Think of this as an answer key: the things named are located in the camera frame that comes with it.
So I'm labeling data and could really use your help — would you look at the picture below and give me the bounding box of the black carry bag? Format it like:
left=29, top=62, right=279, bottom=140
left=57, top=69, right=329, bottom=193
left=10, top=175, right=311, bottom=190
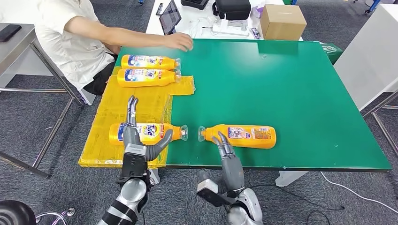
left=212, top=0, right=252, bottom=21

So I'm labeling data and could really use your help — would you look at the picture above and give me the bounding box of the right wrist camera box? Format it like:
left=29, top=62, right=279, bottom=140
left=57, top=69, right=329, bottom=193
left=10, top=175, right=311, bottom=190
left=196, top=179, right=232, bottom=208

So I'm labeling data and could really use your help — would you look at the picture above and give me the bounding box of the yellow taped cardboard mat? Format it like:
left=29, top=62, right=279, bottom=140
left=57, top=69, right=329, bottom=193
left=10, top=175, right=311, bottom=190
left=78, top=67, right=196, bottom=169

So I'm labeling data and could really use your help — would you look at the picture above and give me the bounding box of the blue metal rack frame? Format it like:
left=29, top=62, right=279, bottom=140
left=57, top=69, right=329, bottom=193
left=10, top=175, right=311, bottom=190
left=364, top=0, right=382, bottom=15

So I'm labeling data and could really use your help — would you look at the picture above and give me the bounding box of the black floor cable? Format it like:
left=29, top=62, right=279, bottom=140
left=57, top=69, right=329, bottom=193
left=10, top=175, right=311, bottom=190
left=261, top=184, right=345, bottom=225

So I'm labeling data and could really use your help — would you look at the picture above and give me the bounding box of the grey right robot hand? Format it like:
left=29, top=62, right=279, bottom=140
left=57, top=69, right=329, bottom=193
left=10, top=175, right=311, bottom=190
left=196, top=131, right=246, bottom=193

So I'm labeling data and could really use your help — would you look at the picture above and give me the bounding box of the steel leg frame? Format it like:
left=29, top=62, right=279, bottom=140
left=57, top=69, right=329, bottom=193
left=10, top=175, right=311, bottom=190
left=360, top=90, right=398, bottom=156

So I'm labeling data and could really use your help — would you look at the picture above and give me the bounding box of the dark tablet on stand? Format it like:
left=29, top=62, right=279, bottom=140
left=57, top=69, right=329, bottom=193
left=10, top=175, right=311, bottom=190
left=159, top=0, right=183, bottom=35

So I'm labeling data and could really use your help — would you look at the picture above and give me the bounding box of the white floor cable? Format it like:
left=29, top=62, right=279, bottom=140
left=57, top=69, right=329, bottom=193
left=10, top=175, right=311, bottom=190
left=319, top=172, right=398, bottom=206

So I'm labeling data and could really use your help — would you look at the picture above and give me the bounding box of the brown cardboard box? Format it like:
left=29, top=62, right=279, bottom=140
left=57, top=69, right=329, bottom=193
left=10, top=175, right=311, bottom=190
left=260, top=3, right=307, bottom=41

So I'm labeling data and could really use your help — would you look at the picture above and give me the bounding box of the steel table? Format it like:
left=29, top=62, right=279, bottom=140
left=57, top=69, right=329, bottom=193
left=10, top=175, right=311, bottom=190
left=0, top=23, right=84, bottom=181

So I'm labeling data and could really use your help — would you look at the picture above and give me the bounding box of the black plastic tray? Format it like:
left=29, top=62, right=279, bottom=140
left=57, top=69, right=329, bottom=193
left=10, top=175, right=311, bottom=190
left=181, top=0, right=209, bottom=10

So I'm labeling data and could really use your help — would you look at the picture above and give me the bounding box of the white table leg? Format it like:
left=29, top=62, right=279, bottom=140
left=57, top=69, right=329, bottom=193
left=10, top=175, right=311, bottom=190
left=148, top=168, right=161, bottom=186
left=274, top=171, right=308, bottom=188

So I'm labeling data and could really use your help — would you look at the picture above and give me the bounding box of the white power strip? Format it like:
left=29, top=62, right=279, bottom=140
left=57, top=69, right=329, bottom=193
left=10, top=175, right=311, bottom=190
left=212, top=18, right=250, bottom=36

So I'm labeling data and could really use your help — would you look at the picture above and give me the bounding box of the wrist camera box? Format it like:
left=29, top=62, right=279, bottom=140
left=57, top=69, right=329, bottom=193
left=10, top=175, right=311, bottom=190
left=196, top=179, right=232, bottom=208
left=116, top=144, right=150, bottom=184

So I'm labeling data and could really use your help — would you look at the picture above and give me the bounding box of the person's right hand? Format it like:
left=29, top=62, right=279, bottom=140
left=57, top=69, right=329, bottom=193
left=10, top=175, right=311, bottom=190
left=165, top=32, right=194, bottom=52

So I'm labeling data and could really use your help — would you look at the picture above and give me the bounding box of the black phone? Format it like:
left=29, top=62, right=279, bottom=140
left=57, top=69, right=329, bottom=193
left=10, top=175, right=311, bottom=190
left=0, top=24, right=23, bottom=43

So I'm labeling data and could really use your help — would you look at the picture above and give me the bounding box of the person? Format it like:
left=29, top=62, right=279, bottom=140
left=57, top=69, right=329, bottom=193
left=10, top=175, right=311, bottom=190
left=34, top=0, right=194, bottom=95

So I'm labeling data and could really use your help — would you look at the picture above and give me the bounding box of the orange detergent bottle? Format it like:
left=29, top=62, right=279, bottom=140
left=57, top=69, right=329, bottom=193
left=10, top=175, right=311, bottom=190
left=117, top=68, right=182, bottom=88
left=108, top=122, right=188, bottom=147
left=121, top=54, right=181, bottom=71
left=198, top=124, right=277, bottom=150

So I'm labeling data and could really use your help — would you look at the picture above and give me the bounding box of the chrome ring holder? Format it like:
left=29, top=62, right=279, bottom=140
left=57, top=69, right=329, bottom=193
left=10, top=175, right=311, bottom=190
left=34, top=208, right=75, bottom=225

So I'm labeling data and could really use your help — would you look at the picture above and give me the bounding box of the purple plastic packet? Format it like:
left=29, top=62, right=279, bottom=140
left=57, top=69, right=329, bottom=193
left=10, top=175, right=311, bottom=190
left=251, top=3, right=265, bottom=19

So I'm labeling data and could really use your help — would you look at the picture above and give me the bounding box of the black round cover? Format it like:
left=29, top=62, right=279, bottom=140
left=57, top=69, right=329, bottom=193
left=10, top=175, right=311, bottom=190
left=0, top=200, right=36, bottom=225

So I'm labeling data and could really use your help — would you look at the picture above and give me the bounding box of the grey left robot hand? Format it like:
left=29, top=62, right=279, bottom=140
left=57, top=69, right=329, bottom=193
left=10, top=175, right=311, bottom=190
left=122, top=95, right=174, bottom=162

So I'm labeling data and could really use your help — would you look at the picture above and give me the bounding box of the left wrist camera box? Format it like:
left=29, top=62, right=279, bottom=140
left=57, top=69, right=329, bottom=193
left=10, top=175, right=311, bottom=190
left=116, top=144, right=150, bottom=184

